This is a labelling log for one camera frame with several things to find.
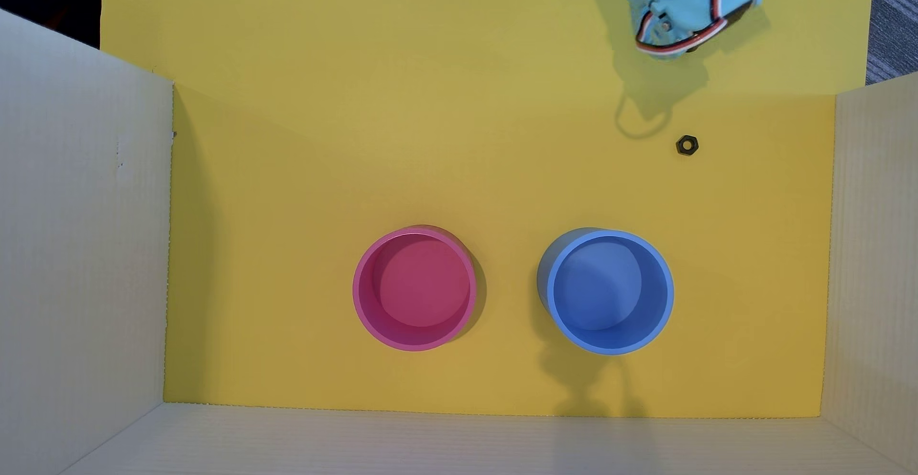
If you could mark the black hex nut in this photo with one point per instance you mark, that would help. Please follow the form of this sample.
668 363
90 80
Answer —
687 146

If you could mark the pink round box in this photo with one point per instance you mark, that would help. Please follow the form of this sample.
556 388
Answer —
414 288

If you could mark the yellow paper sheet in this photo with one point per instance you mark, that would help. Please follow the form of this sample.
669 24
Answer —
358 138

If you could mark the blue round box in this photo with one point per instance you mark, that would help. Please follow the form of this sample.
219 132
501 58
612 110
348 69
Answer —
607 292

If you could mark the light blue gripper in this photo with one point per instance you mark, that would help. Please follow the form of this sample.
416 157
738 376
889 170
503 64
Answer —
665 30

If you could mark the white cardboard box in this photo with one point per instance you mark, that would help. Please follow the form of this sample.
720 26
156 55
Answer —
72 245

